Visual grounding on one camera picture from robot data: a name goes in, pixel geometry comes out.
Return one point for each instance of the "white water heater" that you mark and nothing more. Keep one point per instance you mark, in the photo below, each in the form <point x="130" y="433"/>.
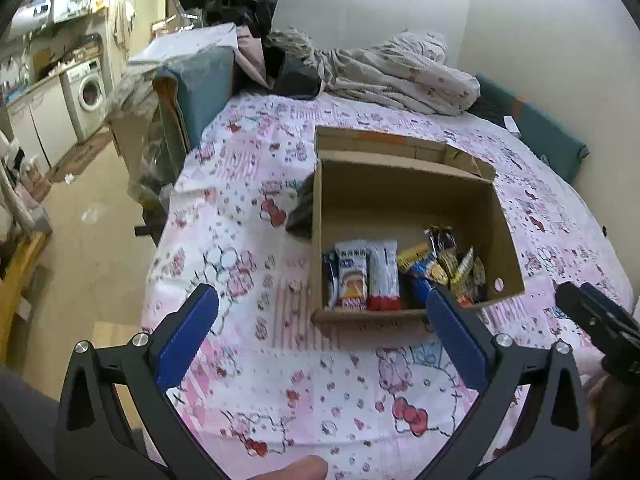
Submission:
<point x="30" y="12"/>

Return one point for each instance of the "pink cloth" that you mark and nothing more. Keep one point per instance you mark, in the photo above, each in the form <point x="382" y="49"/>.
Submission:
<point x="250" y="55"/>

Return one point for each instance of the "crumpled grey printed quilt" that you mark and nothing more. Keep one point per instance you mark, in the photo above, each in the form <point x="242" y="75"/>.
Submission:
<point x="400" y="75"/>

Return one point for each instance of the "small white object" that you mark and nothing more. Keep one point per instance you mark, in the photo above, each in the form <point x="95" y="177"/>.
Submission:
<point x="511" y="125"/>

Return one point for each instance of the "person's grey trouser leg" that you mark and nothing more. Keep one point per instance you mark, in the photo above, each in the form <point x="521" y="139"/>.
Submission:
<point x="20" y="420"/>

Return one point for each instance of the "grey patterned cloth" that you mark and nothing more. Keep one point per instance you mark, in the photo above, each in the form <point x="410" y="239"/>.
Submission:
<point x="130" y="95"/>

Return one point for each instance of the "white brown snack packet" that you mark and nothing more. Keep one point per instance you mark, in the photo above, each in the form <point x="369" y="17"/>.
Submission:
<point x="329" y="280"/>

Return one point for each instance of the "pink cartoon printed bedsheet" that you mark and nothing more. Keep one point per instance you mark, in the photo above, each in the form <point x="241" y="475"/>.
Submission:
<point x="300" y="385"/>

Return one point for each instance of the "clear chocolate bread packet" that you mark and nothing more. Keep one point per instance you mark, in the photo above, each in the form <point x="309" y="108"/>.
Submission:
<point x="442" y="240"/>

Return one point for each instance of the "clear plastic bag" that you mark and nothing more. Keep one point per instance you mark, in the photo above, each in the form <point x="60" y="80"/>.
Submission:
<point x="150" y="170"/>

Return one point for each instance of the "white packet with black drawing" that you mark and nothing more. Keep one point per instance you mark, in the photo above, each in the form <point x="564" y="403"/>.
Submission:
<point x="479" y="275"/>

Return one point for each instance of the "teal bed headboard cushion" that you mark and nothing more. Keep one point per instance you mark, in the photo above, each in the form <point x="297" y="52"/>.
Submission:
<point x="540" y="125"/>

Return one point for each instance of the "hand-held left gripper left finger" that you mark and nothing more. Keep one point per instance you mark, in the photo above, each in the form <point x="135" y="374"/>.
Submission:
<point x="187" y="345"/>

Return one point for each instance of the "white washing machine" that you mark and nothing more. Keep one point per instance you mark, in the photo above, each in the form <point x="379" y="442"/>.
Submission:
<point x="87" y="95"/>

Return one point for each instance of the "brown floor mat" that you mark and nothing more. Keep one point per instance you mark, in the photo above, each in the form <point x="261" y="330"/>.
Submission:
<point x="80" y="152"/>

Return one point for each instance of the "blue yellow bear snack packet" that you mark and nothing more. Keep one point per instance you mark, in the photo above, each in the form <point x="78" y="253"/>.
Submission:
<point x="420" y="270"/>

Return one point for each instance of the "yellow wooden frame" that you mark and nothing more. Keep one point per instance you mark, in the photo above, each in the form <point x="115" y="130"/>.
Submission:
<point x="20" y="280"/>

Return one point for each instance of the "hanging pale clothes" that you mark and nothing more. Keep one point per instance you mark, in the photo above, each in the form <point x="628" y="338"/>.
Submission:
<point x="15" y="200"/>

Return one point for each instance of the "white base cabinet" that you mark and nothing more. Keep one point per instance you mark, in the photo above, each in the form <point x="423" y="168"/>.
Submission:
<point x="40" y="120"/>

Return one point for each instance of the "white sheet on footboard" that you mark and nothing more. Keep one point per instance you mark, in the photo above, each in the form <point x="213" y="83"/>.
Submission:
<point x="185" y="42"/>

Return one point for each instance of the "person's right hand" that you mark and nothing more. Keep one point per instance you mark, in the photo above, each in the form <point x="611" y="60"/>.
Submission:
<point x="612" y="405"/>

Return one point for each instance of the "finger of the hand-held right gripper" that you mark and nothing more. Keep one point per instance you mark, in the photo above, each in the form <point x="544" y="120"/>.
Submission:
<point x="575" y="305"/>
<point x="612" y="307"/>

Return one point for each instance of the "hanging white towel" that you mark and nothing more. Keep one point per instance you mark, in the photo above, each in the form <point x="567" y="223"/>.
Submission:
<point x="122" y="25"/>

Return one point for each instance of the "dark grey object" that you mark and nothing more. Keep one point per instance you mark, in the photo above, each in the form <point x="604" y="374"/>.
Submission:
<point x="300" y="210"/>

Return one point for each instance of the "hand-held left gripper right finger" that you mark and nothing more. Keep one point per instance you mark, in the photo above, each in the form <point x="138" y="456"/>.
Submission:
<point x="455" y="345"/>

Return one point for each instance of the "brown cardboard box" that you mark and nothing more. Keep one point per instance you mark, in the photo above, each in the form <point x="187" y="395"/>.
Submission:
<point x="400" y="200"/>

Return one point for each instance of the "white red rice cracker packet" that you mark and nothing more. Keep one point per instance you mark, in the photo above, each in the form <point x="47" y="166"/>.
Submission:
<point x="352" y="280"/>
<point x="382" y="275"/>

